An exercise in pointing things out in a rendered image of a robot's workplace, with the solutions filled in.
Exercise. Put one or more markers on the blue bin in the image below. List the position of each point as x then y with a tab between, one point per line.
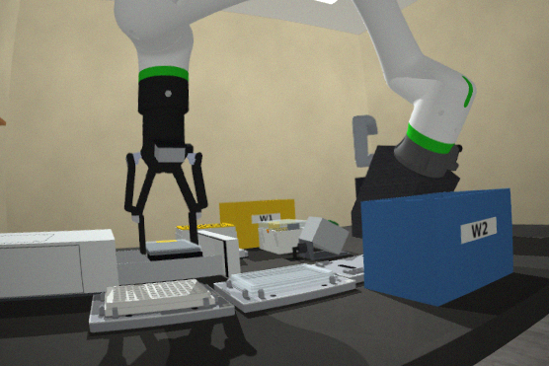
437	248

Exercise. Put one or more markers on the yellow waste bin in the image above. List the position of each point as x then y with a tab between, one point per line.
246	215

